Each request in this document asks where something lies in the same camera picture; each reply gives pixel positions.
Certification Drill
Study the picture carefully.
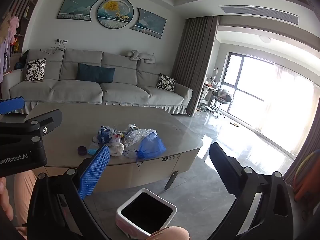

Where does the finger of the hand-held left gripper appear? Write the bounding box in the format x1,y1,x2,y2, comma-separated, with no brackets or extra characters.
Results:
0,109,63,147
0,96,27,117

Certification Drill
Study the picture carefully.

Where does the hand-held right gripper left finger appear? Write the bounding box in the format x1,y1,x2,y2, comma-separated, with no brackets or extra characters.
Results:
26,144,112,240

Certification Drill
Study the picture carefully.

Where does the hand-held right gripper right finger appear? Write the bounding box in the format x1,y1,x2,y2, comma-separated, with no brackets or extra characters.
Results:
209,142,293,240

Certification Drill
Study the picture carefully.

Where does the white square trash bin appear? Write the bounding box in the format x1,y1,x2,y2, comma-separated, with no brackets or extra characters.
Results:
115,188,177,240

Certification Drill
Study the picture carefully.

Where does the blue mesh drawstring bag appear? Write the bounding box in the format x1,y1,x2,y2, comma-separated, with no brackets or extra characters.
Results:
124,132,167,167

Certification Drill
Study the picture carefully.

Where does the person's left hand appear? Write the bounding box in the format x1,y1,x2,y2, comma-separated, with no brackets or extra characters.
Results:
0,177,14,222

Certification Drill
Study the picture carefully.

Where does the beige marble top coffee table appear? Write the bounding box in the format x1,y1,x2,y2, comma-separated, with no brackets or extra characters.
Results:
0,102,204,193

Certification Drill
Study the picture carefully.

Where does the person's pink ribbed clothing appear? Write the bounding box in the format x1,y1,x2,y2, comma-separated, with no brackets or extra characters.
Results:
14,171,190,240

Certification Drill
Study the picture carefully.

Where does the blue white snack packet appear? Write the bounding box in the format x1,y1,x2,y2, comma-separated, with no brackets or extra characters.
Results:
97,126,115,144

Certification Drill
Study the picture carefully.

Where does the light grey fabric sofa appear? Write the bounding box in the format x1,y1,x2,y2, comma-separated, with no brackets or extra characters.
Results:
2,48,193,115

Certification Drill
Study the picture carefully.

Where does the black white floral pillow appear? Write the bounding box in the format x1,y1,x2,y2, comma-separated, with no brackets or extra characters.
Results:
156,74,177,92
24,58,47,82

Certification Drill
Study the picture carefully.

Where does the black bag beside sofa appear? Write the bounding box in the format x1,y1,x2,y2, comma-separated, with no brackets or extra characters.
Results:
14,50,29,70

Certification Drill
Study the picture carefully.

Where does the clear crumpled plastic bag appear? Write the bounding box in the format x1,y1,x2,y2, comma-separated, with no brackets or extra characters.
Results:
124,128,158,148

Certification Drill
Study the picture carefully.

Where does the dark blue rectangular pillow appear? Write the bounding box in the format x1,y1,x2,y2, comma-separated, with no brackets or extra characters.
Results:
76,63,116,83

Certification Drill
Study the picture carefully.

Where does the grey swivel chair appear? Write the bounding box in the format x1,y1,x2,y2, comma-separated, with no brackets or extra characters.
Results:
211,89,234,118

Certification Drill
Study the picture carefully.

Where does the pink hanging garment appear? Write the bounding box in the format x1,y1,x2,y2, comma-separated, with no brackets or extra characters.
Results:
8,16,20,43

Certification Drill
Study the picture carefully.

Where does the cluttered white desk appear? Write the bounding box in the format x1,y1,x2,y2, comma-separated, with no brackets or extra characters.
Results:
199,80,221,111

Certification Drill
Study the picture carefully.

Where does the orange multicoloured object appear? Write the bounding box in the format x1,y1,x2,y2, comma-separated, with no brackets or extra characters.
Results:
292,151,320,206

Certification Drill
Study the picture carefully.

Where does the white sheer curtain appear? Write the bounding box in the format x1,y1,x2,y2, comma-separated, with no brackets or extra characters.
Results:
250,64,317,140

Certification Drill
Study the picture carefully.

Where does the black framed window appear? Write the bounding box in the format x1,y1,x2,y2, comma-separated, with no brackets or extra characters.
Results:
223,52,275,112

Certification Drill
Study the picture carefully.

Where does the brown pleated curtain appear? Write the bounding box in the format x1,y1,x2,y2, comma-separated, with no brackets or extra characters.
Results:
171,16,220,117

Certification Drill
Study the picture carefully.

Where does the grey plush toy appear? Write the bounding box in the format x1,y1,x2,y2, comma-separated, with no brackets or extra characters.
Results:
125,50,157,64

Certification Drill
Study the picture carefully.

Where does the wide ceiling air vent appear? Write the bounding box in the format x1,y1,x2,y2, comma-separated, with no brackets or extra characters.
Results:
219,5,299,25

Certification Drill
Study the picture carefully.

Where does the black charging cable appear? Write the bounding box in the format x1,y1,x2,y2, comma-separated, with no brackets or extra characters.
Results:
41,41,65,54

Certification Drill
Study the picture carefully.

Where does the wooden wall shelf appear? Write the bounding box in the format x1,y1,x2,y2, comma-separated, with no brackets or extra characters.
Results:
0,0,43,98

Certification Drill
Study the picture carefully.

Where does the curved teal wall picture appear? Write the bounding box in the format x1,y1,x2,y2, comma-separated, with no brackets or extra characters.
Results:
129,7,167,39
57,0,101,21

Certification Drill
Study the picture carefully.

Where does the round teal gold wall picture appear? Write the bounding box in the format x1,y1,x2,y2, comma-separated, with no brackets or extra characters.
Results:
96,0,135,27

